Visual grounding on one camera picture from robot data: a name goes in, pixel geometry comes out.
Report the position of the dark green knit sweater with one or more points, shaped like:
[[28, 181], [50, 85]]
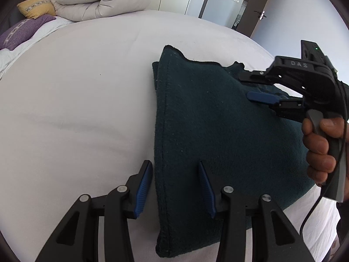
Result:
[[203, 115]]

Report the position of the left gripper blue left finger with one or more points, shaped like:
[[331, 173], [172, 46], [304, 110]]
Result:
[[143, 182]]

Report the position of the yellow patterned pillow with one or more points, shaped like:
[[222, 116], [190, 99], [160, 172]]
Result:
[[36, 8]]

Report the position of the white bed mattress sheet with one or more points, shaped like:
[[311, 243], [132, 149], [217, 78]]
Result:
[[78, 112]]

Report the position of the white pillow under cushions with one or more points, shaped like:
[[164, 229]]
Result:
[[9, 57]]

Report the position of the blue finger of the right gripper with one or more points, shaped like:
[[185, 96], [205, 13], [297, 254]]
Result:
[[263, 98]]

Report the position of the person's right hand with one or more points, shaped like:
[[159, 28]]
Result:
[[321, 163]]

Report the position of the dark brown door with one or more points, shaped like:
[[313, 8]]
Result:
[[239, 15]]

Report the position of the right dark sleeve forearm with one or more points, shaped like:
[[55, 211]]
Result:
[[342, 230]]

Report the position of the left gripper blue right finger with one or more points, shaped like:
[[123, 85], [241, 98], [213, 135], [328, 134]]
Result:
[[207, 191]]

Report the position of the purple patterned pillow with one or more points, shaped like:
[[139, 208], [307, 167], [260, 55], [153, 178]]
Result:
[[23, 31]]

